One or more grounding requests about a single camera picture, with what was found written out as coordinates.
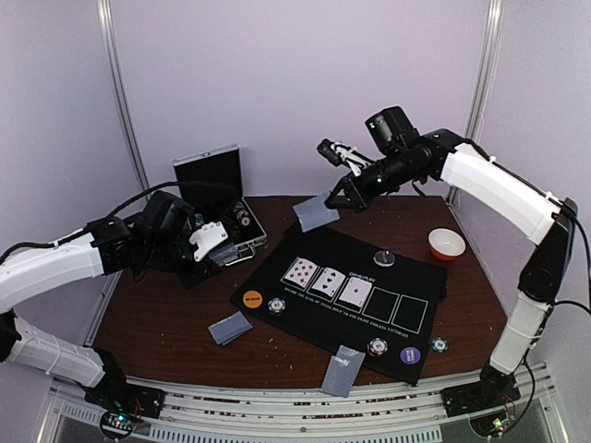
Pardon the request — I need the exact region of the blue white chip stack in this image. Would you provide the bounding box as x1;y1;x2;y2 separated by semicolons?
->
268;297;286;316

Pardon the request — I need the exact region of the single green poker chip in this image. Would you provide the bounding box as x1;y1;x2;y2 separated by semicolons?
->
431;337;449;353

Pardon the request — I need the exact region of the aluminium frame post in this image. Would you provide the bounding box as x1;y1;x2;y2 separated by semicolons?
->
445;0;504;209
96;0;150;191

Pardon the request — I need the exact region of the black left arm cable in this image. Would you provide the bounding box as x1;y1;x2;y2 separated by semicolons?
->
0;181;236;264

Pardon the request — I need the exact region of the face-up spades card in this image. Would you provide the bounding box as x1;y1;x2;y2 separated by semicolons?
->
310;268;345;299

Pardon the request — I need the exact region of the red white bowl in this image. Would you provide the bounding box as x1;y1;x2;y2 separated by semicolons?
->
428;228;466;261

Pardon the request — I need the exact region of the black white dealer button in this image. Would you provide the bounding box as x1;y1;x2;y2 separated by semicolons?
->
373;250;396;268

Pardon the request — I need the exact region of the face-up diamond card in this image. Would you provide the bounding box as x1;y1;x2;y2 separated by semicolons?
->
337;277;372;308

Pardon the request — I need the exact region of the face-up nine diamonds card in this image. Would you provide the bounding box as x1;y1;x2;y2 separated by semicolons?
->
282;257;318;289

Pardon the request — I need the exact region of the left aluminium frame post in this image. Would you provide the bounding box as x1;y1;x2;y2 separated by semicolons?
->
96;0;150;191

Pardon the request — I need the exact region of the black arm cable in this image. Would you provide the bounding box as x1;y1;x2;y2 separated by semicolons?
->
502;207;591;435
0;181;236;264

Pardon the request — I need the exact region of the orange big blind button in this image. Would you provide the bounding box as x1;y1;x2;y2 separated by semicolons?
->
242;290;263;309

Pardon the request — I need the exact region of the aluminium poker chip case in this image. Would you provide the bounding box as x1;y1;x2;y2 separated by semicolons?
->
173;144;268;267

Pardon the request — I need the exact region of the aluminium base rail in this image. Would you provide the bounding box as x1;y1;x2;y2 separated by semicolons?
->
35;364;571;442

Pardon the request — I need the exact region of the right aluminium frame post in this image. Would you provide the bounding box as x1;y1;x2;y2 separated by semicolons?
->
445;0;504;209

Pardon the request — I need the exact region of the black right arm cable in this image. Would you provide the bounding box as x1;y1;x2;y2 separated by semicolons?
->
502;207;591;435

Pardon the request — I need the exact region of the poker chip stack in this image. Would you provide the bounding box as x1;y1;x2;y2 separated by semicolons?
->
367;337;389;358

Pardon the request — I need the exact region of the green red poker chip row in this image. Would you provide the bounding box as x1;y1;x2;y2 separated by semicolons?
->
233;201;252;227

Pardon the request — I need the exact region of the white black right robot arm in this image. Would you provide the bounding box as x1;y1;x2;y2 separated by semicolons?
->
317;129;577;408

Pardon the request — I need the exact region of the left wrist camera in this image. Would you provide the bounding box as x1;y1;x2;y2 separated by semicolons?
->
131;191;230;262

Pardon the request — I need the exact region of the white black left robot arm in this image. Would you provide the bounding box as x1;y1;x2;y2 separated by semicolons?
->
1;217;227;411

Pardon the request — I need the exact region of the blue playing card deck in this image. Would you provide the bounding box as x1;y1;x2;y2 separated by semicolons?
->
208;243;239;267

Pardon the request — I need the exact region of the black poker playing mat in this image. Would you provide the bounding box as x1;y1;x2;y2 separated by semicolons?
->
230;222;447;385

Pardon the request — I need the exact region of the purple small blind button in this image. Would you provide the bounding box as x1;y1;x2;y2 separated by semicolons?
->
399;346;422;365

